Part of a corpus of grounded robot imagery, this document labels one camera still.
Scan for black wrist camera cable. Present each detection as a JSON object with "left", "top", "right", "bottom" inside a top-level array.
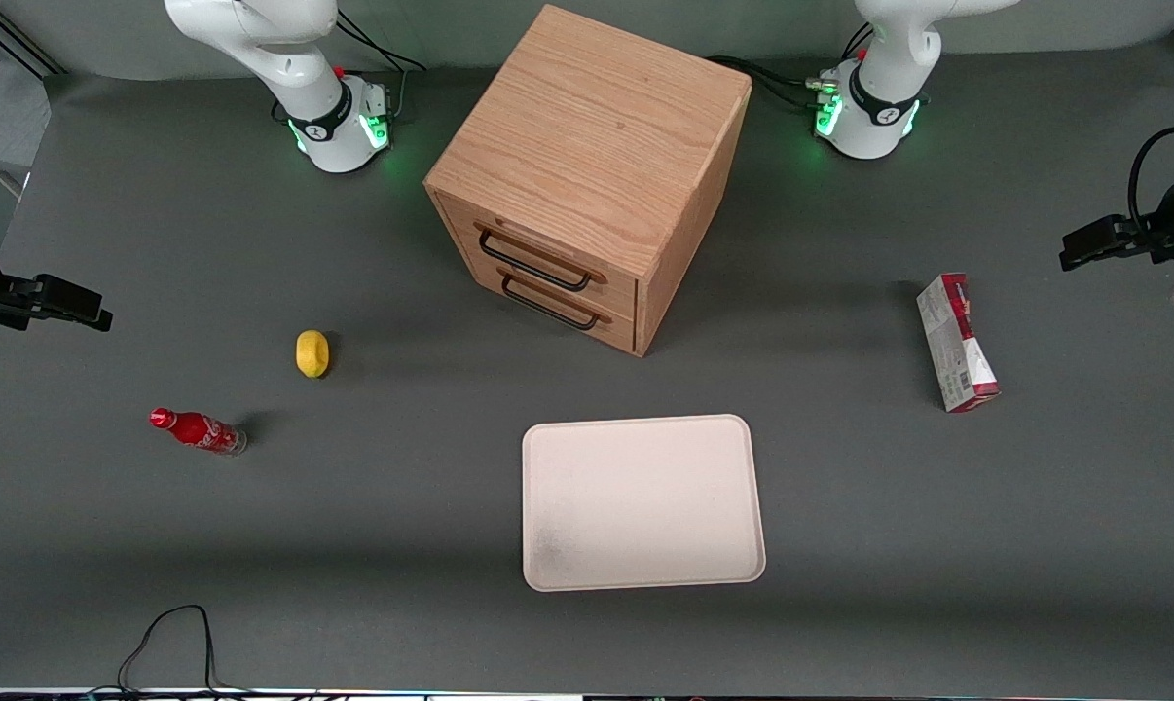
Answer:
[{"left": 1127, "top": 126, "right": 1174, "bottom": 235}]

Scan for thin black looped cable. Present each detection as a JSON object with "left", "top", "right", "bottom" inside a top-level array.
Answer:
[{"left": 117, "top": 605, "right": 257, "bottom": 697}]

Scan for black left arm base cables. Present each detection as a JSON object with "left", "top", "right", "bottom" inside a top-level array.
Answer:
[{"left": 707, "top": 21, "right": 875, "bottom": 114}]

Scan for beige plastic tray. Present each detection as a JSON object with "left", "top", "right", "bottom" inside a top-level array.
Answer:
[{"left": 522, "top": 414, "right": 767, "bottom": 593}]

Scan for black right arm base cables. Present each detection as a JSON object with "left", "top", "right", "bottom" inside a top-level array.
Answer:
[{"left": 334, "top": 10, "right": 428, "bottom": 123}]

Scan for black metal drawer handle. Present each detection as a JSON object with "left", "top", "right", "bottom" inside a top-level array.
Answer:
[
  {"left": 477, "top": 227, "right": 596, "bottom": 293},
  {"left": 500, "top": 273, "right": 603, "bottom": 332}
]

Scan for black arm base cables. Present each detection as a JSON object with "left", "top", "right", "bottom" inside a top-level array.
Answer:
[
  {"left": 334, "top": 10, "right": 428, "bottom": 123},
  {"left": 707, "top": 21, "right": 875, "bottom": 114}
]

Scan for red cookie box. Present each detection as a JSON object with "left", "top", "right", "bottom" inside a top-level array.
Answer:
[{"left": 916, "top": 273, "right": 1001, "bottom": 414}]

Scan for yellow lemon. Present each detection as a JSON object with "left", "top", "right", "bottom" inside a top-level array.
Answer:
[{"left": 296, "top": 330, "right": 330, "bottom": 379}]

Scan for black frame rail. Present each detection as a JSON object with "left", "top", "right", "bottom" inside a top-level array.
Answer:
[{"left": 0, "top": 12, "right": 67, "bottom": 79}]

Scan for wooden drawer cabinet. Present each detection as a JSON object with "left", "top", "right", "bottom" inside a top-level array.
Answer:
[{"left": 423, "top": 4, "right": 753, "bottom": 358}]

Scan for red cola bottle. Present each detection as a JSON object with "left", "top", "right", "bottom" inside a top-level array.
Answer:
[{"left": 149, "top": 407, "right": 248, "bottom": 457}]

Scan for wooden drawer front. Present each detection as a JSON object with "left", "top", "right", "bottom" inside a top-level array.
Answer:
[
  {"left": 468, "top": 258, "right": 640, "bottom": 355},
  {"left": 439, "top": 195, "right": 641, "bottom": 317}
]

